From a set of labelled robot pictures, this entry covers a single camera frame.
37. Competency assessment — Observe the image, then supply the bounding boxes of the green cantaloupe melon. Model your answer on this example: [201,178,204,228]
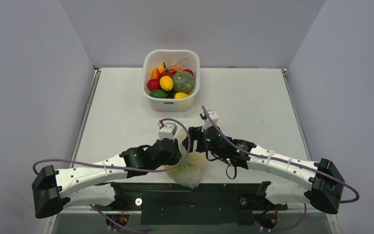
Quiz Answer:
[172,71,195,94]

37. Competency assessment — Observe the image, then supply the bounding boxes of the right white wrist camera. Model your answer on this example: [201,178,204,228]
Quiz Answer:
[200,110,218,132]

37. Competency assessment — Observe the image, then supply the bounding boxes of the white plastic basket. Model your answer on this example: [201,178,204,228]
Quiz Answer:
[141,49,201,112]

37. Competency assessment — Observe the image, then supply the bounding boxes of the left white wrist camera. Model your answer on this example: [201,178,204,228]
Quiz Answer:
[157,122,177,140]

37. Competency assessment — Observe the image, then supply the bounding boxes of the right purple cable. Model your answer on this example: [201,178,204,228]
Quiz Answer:
[201,105,360,204]

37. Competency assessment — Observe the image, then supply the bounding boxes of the red apple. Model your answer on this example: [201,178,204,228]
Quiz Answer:
[147,78,161,92]

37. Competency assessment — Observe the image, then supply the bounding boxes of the green lime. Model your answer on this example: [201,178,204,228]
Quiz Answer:
[149,89,167,98]

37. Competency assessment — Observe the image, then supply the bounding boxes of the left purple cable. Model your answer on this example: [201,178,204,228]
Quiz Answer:
[32,117,192,234]

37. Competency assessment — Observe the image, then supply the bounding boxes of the purple cable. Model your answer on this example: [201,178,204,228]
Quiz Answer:
[32,117,192,234]
[201,105,360,204]

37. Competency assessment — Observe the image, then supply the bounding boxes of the yellow lemon in basket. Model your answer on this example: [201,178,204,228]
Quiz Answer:
[159,76,174,91]

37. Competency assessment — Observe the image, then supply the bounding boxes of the yellow lemon at front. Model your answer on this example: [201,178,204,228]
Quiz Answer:
[174,92,189,99]

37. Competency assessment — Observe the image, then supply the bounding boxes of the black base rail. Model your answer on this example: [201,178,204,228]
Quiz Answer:
[95,182,288,225]

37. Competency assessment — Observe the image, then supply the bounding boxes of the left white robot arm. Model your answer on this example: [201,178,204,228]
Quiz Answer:
[32,138,186,218]

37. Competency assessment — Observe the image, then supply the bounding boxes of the red tomato at back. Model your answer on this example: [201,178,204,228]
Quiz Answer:
[184,69,194,76]

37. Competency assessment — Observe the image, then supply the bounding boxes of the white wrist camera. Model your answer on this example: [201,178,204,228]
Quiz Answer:
[200,110,218,132]
[157,122,177,140]

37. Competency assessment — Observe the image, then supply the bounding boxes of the orange pepper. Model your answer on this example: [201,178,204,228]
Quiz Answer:
[150,68,161,79]

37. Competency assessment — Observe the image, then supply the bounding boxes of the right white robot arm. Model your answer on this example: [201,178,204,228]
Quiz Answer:
[182,127,345,215]

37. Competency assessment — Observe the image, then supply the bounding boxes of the clear plastic bag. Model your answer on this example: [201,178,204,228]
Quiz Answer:
[166,146,207,189]

